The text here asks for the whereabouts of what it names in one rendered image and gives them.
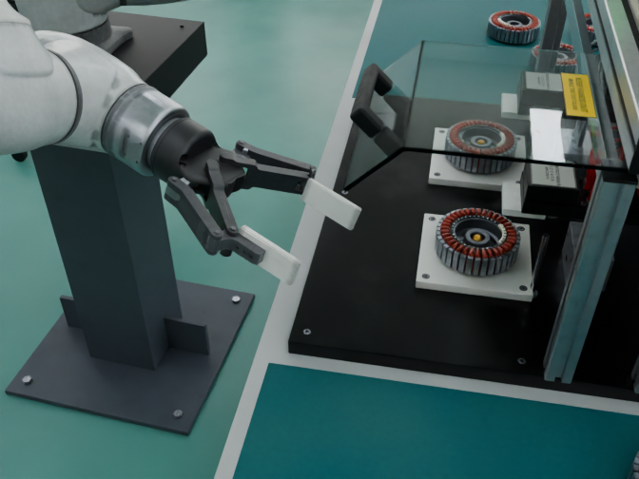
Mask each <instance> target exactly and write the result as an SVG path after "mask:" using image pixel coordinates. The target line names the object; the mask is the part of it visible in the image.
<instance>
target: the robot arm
mask: <svg viewBox="0 0 639 479"><path fill-rule="evenodd" d="M183 1H189V0H15V4H16V7H17V8H18V11H19V13H18V12H17V11H16V10H14V9H13V7H12V6H11V5H10V4H9V3H8V1H7V0H0V155H9V154H16V153H22V152H27V151H31V150H34V149H37V148H39V147H41V146H44V145H49V144H65V145H73V146H80V147H83V148H91V147H97V148H100V149H102V150H104V151H105V152H107V153H108V154H109V155H110V156H112V157H113V158H115V159H118V160H119V161H121V162H123V163H125V164H126V165H128V166H129V167H131V168H132V169H134V170H135V171H137V172H139V173H140V174H142V175H144V176H149V177H150V176H156V177H157V178H159V179H161V180H162V181H164V182H166V183H167V185H166V189H165V195H164V198H165V200H166V201H168V202H169V203H171V204H172V205H173V206H174V207H176V208H177V209H178V211H179V212H180V214H181V215H182V217H183V218H184V220H185V222H186V223H187V225H188V226H189V228H190V229H191V231H192V232H193V234H194V235H195V237H196V238H197V240H198V241H199V243H200V244H201V246H202V247H203V249H204V250H205V252H206V253H207V254H208V255H211V256H215V255H217V254H218V251H220V250H221V252H220V254H221V255H222V256H224V257H230V256H231V254H232V251H233V252H235V253H236V254H238V255H239V256H241V257H242V258H244V259H246V260H247V261H249V262H251V263H252V264H255V265H259V266H260V267H261V268H263V269H264V270H266V271H267V272H269V273H271V274H272V275H274V276H275V277H277V278H279V279H280V280H282V281H283V282H285V283H286V284H288V285H291V284H292V283H293V282H294V280H295V277H296V275H297V273H298V271H299V269H300V265H301V260H299V259H297V258H295V257H294V256H292V255H291V254H289V253H288V252H286V251H284V250H283V249H281V248H280V247H279V246H278V245H276V244H275V243H273V242H271V241H270V240H268V239H266V238H265V237H263V236H262V235H260V234H258V233H257V232H255V231H254V230H252V229H251V228H249V227H248V226H246V225H243V226H242V227H241V229H240V232H239V228H238V225H237V223H236V221H235V218H234V215H233V213H232V210H231V208H230V205H229V202H228V200H227V198H228V197H229V196H230V195H231V193H233V192H237V191H239V190H240V189H250V188H252V187H258V188H263V189H269V190H276V191H281V192H287V193H293V194H299V195H302V196H301V198H300V199H301V200H302V201H304V202H305V203H307V204H309V205H310V206H312V207H313V208H315V209H317V210H318V211H320V212H321V213H322V214H324V215H325V216H327V217H329V218H330V219H332V220H334V221H336V222H337V223H339V224H340V225H342V226H344V227H345V228H347V229H349V230H352V229H354V226H355V224H356V222H357V220H358V216H359V214H360V212H361V210H362V209H361V208H360V207H358V206H357V205H355V204H353V203H352V202H350V201H348V200H346V199H345V198H344V197H342V196H341V195H339V194H337V193H336V192H334V191H332V190H331V189H329V188H328V187H326V186H324V185H323V184H321V183H319V182H317V181H316V180H315V175H316V173H317V168H316V167H315V166H314V165H312V164H309V163H304V162H301V161H297V160H294V159H291V158H288V157H285V156H282V155H279V154H276V153H273V152H270V151H267V150H263V149H260V148H257V147H255V146H254V145H252V144H249V143H247V142H245V141H243V140H237V142H236V145H235V148H234V149H232V150H231V151H230V150H227V149H224V148H221V147H219V146H218V144H217V142H216V139H215V136H214V134H213V133H212V132H211V131H210V130H209V129H207V128H205V127H204V126H202V125H200V124H198V123H197V122H195V121H193V120H192V119H190V116H189V113H188V111H187V110H186V109H185V108H184V107H183V106H182V105H179V104H178V103H176V102H174V101H173V100H171V99H170V98H168V97H166V96H165V95H164V94H162V93H161V92H160V91H159V90H157V89H156V88H154V87H152V86H149V85H148V84H146V83H145V82H144V81H143V80H142V79H141V78H140V77H139V75H138V74H137V73H136V72H135V71H134V70H133V69H132V68H130V67H129V66H127V65H126V64H125V63H123V62H122V61H121V60H119V59H117V58H116V57H114V56H113V55H111V53H112V52H113V51H114V50H116V49H117V48H118V47H119V46H120V45H121V44H122V43H124V42H125V41H127V40H129V39H131V38H133V30H132V28H129V27H117V26H111V25H110V23H109V19H108V16H107V12H108V11H111V10H114V9H116V8H119V7H120V6H150V5H161V4H170V3H178V2H183ZM244 167H246V168H248V169H247V172H246V175H245V171H244V169H243V168H244ZM303 171H304V172H303ZM298 184H299V185H298ZM196 194H200V196H201V197H202V198H203V203H204V205H203V204H202V202H201V201H200V199H199V198H198V197H197V195H196ZM206 209H208V211H209V213H208V211H207V210H206Z"/></svg>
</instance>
